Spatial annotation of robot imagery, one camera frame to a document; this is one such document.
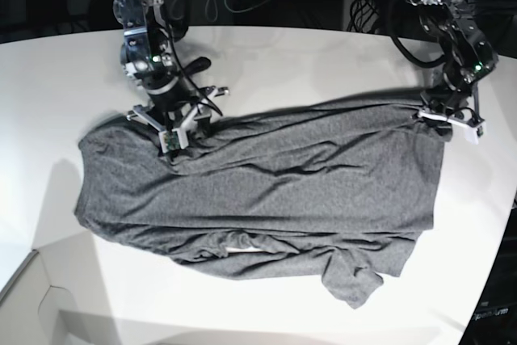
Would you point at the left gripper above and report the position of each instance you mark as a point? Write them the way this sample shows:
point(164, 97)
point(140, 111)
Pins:
point(457, 106)

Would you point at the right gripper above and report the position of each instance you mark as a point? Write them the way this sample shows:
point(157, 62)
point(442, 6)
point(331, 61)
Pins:
point(190, 117)

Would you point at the dark grey t-shirt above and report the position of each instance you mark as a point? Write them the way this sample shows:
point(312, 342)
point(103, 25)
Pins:
point(341, 190)

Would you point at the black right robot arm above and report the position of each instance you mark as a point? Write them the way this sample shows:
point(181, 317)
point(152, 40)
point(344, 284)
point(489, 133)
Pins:
point(148, 56)

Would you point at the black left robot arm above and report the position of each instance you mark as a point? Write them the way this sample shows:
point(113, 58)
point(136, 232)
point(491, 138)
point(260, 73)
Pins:
point(467, 58)

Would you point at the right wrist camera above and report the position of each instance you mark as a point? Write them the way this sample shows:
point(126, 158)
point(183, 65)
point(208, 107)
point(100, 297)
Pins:
point(173, 140)

